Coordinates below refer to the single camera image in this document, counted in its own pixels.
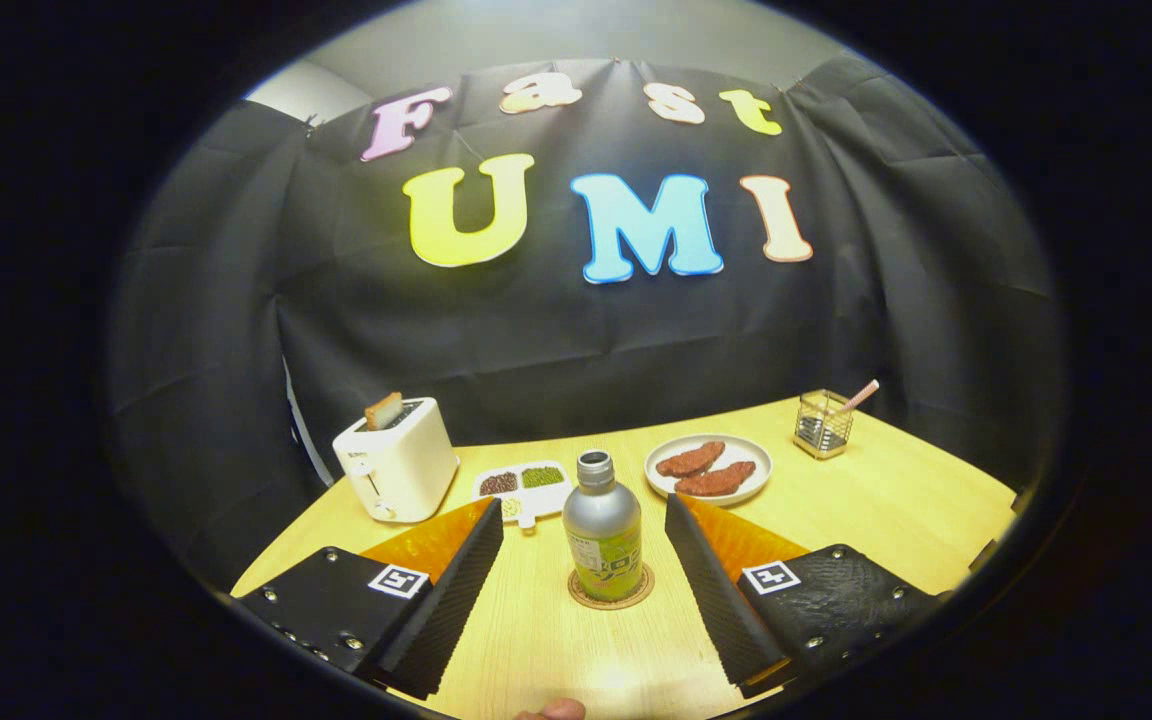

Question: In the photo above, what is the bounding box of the white toaster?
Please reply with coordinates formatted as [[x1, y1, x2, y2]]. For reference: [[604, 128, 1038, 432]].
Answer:
[[332, 397, 460, 524]]

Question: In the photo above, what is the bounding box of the white round plate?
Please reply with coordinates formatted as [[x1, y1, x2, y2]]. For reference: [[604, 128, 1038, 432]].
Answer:
[[644, 433, 774, 507]]

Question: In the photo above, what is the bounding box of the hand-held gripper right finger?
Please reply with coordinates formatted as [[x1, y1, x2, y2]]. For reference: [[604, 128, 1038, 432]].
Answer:
[[663, 492, 942, 699]]

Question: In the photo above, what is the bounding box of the black backdrop cloth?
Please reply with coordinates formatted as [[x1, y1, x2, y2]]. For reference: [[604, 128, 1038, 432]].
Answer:
[[106, 55, 1067, 591]]

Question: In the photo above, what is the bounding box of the round wooden coaster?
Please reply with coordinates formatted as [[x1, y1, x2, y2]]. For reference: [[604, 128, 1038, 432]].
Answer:
[[568, 563, 655, 611]]

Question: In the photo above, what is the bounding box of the wooden table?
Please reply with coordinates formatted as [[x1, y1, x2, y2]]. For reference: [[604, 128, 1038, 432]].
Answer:
[[231, 397, 1022, 720]]

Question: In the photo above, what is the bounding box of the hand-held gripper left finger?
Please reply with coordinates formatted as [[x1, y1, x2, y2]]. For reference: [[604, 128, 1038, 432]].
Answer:
[[233, 497, 505, 701]]

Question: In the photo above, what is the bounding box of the brown meat piece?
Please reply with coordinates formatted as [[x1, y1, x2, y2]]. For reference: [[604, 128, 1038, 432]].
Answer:
[[674, 461, 757, 498], [656, 441, 727, 478]]

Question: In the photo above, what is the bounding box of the silver bottle with green label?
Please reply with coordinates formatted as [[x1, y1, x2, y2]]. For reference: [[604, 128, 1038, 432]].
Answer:
[[563, 450, 644, 603]]

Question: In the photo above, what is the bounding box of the white divided bean dish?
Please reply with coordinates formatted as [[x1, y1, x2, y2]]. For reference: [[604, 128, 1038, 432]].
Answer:
[[472, 460, 574, 531]]

